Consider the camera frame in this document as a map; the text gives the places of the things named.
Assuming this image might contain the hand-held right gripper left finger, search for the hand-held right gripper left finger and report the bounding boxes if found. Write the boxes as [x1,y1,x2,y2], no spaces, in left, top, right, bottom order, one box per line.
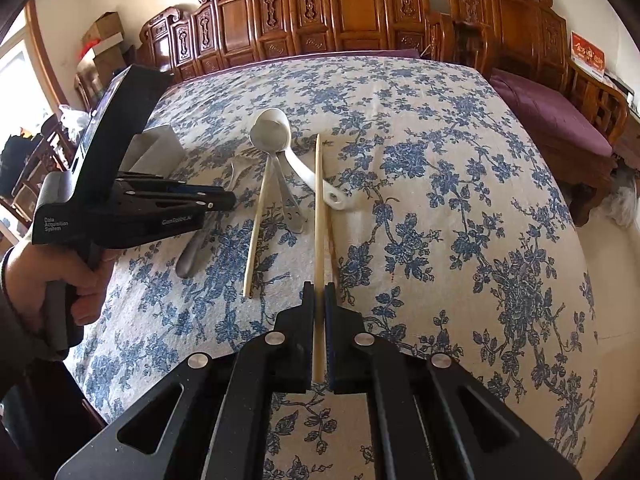
[55,281,317,480]

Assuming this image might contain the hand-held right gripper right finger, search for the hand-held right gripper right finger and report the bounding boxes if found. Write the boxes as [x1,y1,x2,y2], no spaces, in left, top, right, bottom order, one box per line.
[322,281,583,480]

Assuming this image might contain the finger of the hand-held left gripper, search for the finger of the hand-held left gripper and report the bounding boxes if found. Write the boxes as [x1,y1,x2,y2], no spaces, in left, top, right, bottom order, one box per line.
[116,172,223,198]
[131,187,237,222]

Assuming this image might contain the rectangular metal tin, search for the rectangular metal tin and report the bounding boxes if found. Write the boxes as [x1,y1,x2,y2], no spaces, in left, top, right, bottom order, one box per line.
[131,126,184,181]

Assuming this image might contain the metal fork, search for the metal fork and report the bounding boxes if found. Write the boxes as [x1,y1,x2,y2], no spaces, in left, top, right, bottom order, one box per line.
[176,152,262,279]

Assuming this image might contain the pale wooden chopstick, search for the pale wooden chopstick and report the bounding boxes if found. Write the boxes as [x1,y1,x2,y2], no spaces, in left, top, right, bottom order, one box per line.
[312,133,325,382]
[242,167,271,297]

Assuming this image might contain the person's left hand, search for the person's left hand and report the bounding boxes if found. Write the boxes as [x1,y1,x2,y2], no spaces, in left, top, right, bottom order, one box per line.
[1,245,117,336]

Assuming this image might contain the clear plastic bag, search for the clear plastic bag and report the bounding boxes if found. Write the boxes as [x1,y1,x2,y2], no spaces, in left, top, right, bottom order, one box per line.
[57,105,94,144]

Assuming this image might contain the metal spoon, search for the metal spoon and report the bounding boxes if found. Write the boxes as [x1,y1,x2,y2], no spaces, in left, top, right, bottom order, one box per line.
[252,120,306,235]

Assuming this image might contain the carved wooden chair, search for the carved wooden chair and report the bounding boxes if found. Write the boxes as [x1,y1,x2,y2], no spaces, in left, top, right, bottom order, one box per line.
[12,115,82,227]

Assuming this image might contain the dark wooden chopstick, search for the dark wooden chopstick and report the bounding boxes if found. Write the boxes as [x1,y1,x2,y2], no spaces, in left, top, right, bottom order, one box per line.
[325,210,340,291]

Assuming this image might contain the white box with red print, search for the white box with red print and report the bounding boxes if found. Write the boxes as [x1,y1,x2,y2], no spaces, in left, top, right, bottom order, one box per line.
[77,34,125,59]

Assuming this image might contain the wooden framed balcony door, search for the wooden framed balcony door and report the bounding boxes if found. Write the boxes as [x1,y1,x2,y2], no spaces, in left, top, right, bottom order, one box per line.
[0,0,71,152]

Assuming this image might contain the black cloth pile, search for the black cloth pile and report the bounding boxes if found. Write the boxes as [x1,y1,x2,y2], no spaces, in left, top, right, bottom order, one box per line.
[0,132,37,197]

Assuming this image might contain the white ceramic soup spoon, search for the white ceramic soup spoon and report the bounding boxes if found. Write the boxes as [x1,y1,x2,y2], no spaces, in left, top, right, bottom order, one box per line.
[250,108,344,210]

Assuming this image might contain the carved wooden sofa bench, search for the carved wooden sofa bench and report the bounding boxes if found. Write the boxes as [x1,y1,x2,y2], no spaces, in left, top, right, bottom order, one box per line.
[135,0,454,84]

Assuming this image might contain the blue floral tablecloth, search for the blue floral tablecloth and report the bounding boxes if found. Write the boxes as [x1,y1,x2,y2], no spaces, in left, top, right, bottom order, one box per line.
[67,52,601,480]

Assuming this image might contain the purple sofa cushion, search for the purple sofa cushion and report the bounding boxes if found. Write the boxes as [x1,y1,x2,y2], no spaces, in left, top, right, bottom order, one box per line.
[227,48,421,69]

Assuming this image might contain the purple armchair cushion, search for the purple armchair cushion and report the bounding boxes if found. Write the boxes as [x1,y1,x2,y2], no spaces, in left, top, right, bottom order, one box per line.
[490,67,615,161]

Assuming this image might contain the grey plastic bag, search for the grey plastic bag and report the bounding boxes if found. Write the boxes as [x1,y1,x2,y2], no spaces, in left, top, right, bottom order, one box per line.
[597,167,639,229]

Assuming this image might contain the carved wooden armchair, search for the carved wooden armchair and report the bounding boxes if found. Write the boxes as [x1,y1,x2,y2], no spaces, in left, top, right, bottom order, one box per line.
[446,0,631,228]

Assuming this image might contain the wooden side table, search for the wooden side table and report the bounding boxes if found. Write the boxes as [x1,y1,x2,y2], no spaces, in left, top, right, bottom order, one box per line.
[612,105,640,172]

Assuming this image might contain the red desk calendar card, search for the red desk calendar card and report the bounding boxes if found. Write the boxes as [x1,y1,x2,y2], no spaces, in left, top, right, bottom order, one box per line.
[570,31,607,81]

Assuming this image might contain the tissue box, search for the tissue box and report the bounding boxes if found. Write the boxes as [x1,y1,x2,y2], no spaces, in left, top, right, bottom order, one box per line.
[602,72,636,100]

